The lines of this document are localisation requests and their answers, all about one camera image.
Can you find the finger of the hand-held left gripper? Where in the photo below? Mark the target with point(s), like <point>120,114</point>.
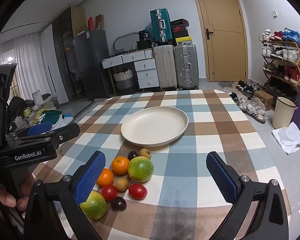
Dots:
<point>38,129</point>
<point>65,133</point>

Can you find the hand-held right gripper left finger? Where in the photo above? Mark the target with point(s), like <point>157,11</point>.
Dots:
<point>90,177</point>

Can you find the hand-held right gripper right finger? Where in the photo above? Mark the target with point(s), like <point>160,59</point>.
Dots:
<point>222,177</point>

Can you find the orange tangerine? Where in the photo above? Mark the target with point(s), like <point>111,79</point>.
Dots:
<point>120,166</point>
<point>105,178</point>

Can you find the red tomato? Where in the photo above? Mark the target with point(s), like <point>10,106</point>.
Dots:
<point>109,192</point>
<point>137,192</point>

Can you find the green apple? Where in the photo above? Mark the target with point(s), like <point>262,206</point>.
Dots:
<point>95,206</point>
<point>140,169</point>

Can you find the cream round plate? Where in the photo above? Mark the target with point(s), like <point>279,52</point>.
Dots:
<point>152,127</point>

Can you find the person's left hand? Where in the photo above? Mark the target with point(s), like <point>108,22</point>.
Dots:
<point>7,200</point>

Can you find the teal fabric bag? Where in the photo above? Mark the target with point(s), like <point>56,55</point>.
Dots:
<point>50,117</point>

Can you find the small brown longan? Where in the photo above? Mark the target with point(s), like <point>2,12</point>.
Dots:
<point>145,153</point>
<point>122,185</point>

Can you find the dark purple plum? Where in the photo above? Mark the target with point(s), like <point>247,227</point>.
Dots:
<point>132,155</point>
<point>118,203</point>

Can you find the checkered tablecloth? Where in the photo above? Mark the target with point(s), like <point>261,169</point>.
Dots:
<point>190,155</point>

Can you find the white sheer curtain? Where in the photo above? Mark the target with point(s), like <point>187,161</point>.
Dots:
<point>30,67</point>

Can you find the dark grey refrigerator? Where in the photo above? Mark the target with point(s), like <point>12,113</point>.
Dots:
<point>90,62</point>

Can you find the group of scattered shoes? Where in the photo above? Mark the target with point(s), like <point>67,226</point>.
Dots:
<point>252,107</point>

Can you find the white plastic bag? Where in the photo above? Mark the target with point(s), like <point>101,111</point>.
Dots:
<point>288,137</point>

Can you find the tall dark glass cabinet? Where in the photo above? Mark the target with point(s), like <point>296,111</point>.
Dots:
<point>62,55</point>

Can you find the woven grey white basket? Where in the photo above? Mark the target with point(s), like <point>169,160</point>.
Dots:
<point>123,78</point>

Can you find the brown cardboard box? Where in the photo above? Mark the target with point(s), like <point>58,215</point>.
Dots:
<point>263,100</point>

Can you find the cream trash bin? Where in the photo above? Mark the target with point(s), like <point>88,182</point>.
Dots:
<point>283,112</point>

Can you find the white drawer desk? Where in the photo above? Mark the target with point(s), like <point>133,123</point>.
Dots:
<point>120,58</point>

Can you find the grey door mat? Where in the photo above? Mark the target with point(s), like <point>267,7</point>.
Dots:
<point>227,83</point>

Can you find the red box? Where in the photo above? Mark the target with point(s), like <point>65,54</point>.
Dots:
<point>90,23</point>

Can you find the silver hard suitcase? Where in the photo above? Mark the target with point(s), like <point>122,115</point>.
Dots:
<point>186,67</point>

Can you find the beige hard suitcase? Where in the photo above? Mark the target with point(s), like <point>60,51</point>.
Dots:
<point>165,67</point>

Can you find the tan wooden door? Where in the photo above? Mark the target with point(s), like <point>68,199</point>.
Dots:
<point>222,42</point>

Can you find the group of racked sneakers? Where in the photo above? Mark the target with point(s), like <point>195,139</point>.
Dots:
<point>287,52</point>

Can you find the yellow black shoe box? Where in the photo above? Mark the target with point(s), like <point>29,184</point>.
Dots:
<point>183,40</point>

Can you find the teal hard suitcase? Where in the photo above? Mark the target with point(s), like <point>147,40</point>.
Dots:
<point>160,25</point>

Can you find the grey curved tube frame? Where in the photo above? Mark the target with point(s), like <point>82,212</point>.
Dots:
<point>118,38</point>

